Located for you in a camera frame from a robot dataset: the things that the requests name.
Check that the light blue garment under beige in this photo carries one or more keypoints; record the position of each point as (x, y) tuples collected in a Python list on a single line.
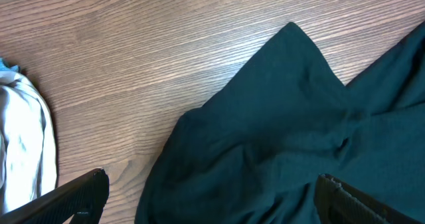
[(5, 66)]

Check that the black t-shirt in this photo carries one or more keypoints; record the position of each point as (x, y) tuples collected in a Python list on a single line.
[(252, 153)]

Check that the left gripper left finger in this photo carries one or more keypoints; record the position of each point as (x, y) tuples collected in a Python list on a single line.
[(80, 201)]

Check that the folded beige clothes stack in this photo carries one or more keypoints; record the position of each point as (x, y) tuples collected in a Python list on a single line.
[(28, 148)]

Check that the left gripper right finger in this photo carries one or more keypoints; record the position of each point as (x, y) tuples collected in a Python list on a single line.
[(337, 202)]

